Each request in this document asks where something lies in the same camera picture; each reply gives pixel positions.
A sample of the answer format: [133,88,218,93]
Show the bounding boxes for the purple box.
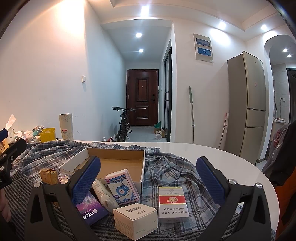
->
[76,191,110,227]

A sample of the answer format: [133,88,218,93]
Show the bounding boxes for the cardboard box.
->
[59,147,146,195]

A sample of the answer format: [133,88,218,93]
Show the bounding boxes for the small yellow box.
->
[40,169,58,185]

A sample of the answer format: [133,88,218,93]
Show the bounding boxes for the wall electrical panel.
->
[193,33,214,63]

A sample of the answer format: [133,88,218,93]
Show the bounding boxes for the white wipes packet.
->
[92,179,120,210]

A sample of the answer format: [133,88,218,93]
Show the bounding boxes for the clutter of tissues and packets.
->
[0,114,45,153]

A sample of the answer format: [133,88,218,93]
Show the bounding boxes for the blue plaid cloth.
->
[14,138,223,241]

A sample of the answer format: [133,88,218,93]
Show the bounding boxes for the black framed glass door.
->
[162,39,173,142]

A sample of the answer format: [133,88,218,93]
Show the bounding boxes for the red white stick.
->
[218,112,229,149]

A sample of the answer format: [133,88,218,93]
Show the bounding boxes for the grey cabinet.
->
[226,51,267,164]

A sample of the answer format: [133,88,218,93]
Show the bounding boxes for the person's left hand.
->
[0,189,11,223]

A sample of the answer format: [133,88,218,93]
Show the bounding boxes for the white red cigarette pack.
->
[158,186,190,223]

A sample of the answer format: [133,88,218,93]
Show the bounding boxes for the clothes on chair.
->
[262,123,296,234]

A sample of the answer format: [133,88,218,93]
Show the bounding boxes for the small white box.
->
[113,204,159,240]

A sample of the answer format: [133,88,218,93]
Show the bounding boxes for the dark brown entrance door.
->
[126,69,159,127]

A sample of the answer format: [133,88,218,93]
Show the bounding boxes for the boxes on floor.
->
[154,121,166,140]

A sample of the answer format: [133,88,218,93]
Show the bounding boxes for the yellow plastic container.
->
[39,127,57,143]

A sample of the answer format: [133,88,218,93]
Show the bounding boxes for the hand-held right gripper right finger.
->
[196,156,273,241]

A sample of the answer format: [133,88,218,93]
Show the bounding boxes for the black bicycle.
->
[111,106,138,142]

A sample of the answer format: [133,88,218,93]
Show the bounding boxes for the blue white packet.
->
[105,168,140,205]

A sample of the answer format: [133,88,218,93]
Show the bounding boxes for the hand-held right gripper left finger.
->
[24,156,102,241]

